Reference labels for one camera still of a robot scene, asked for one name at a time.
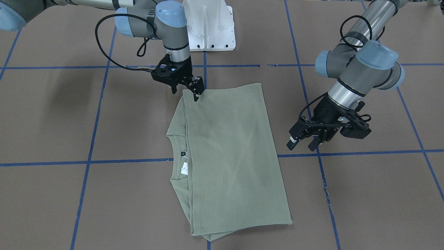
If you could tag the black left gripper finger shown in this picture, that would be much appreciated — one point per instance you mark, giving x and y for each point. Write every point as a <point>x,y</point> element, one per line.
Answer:
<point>294,140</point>
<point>317,140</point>

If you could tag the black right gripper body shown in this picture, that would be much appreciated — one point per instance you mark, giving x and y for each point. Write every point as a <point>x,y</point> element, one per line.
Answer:
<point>187,68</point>

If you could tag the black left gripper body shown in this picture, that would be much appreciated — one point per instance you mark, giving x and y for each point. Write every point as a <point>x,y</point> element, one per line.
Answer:
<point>325,111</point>

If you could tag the olive green long-sleeve shirt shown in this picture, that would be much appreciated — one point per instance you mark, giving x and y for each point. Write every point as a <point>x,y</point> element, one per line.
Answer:
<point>234,179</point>

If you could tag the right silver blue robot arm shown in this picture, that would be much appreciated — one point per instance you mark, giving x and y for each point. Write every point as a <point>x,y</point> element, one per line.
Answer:
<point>151,20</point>

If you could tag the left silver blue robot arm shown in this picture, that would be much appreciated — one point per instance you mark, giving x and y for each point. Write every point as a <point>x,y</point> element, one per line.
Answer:
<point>359,64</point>

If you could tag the white paper hang tag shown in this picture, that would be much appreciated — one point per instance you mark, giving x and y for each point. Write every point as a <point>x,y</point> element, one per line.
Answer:
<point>184,169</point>

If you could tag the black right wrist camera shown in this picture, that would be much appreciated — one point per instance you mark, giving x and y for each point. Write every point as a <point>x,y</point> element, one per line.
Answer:
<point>163,70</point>

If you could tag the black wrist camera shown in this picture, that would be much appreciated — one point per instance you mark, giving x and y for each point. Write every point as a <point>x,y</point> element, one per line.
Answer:
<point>163,70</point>
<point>357,126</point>

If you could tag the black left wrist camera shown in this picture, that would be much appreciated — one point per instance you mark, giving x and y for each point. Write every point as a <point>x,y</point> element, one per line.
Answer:
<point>357,126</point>

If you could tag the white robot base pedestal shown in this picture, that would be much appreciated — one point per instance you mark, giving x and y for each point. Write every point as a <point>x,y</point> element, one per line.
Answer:
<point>210,25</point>

